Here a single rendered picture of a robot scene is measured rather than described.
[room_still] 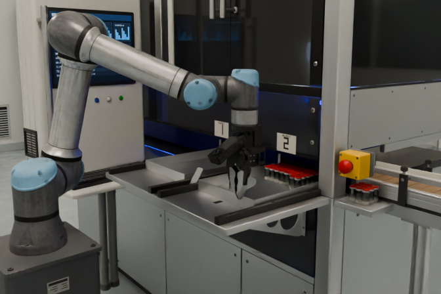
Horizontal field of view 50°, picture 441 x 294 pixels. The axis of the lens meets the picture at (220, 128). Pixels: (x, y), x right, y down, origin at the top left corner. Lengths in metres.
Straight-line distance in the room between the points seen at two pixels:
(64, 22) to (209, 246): 1.13
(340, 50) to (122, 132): 1.11
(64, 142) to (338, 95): 0.80
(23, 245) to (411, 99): 1.30
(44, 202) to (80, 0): 0.95
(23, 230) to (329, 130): 0.89
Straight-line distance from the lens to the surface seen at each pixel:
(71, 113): 1.40
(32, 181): 1.32
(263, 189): 1.52
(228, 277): 1.96
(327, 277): 1.57
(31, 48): 1.95
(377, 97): 1.57
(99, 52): 1.22
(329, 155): 1.44
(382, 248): 1.78
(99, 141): 2.08
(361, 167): 1.38
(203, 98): 1.14
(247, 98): 1.27
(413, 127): 1.78
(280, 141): 1.57
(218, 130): 1.81
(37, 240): 1.36
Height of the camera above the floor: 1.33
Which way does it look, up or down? 10 degrees down
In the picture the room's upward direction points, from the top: straight up
